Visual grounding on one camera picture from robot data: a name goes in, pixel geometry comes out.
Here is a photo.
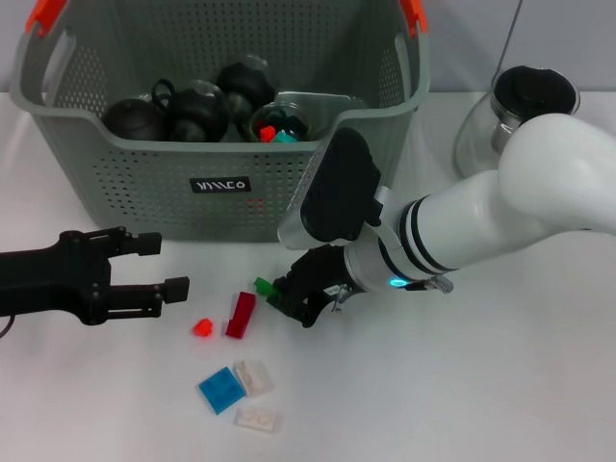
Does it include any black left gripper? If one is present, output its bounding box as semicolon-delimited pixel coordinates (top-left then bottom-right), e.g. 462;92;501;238
0;229;191;326

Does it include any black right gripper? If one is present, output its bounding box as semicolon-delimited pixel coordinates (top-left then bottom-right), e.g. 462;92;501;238
267;244;356;328

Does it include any green toy brick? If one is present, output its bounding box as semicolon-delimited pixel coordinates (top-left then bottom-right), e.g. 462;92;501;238
253;276;283;298

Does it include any grey perforated storage basket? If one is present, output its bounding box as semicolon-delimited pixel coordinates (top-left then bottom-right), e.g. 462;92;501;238
8;0;431;242

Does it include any long dark red toy brick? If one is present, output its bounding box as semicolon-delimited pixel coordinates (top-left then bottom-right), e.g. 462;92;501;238
224;291;256;340

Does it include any white toy brick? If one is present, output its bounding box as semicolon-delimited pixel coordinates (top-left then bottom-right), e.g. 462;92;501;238
234;360;273;398

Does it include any blue flat toy plate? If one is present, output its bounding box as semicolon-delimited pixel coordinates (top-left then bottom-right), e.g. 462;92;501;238
197;366;245;415

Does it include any white flat toy plate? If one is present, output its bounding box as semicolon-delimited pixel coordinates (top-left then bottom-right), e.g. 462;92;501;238
234;406;282;432

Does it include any dark clay teapot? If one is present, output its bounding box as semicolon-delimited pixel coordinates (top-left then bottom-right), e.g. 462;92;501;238
101;95;167;141

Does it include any right arm signal cable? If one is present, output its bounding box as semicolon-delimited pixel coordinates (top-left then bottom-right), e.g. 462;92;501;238
331;284;350;314

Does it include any orange basket handle clip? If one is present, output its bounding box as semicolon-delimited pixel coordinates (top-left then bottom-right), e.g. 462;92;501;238
400;0;428;39
26;0;66;38

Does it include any glass carafe with black handle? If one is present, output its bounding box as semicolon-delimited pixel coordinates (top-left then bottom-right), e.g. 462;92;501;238
454;65;581;179

